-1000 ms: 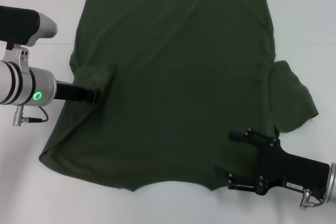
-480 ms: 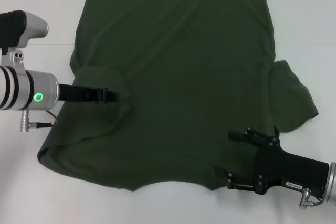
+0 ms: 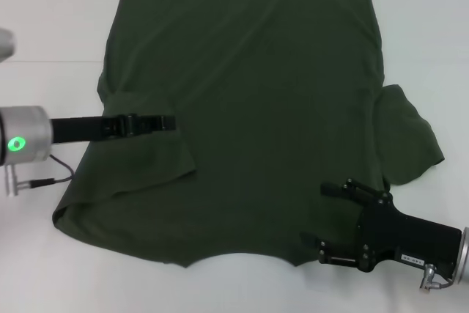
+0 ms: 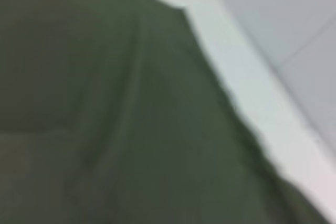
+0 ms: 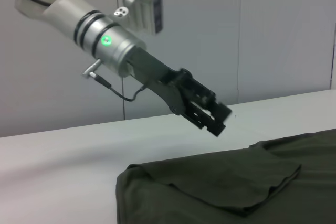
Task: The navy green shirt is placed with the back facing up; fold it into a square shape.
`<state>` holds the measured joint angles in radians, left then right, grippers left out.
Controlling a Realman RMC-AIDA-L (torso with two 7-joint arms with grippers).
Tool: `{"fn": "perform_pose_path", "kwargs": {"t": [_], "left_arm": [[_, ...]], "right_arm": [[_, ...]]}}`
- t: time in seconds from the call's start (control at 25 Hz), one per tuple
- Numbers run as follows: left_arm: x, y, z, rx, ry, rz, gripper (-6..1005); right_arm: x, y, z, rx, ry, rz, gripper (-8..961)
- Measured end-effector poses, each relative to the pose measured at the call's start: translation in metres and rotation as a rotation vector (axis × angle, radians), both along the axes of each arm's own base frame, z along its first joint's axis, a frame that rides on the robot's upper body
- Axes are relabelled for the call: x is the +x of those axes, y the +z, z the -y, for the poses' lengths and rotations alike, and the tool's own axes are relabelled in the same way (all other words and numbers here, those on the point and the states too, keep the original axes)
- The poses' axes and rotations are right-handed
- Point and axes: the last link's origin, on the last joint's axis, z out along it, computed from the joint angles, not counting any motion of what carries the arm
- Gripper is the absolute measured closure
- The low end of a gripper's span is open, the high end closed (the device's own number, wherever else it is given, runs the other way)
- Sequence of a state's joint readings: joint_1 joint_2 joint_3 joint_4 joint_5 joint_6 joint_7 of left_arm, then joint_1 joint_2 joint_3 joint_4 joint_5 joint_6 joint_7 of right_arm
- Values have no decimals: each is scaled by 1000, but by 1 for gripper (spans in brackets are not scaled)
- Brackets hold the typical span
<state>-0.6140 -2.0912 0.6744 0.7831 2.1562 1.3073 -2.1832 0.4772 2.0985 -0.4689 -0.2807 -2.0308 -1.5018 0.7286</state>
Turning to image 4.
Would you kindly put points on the dark green t-shirt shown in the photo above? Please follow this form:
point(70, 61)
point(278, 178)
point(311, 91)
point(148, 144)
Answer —
point(105, 103)

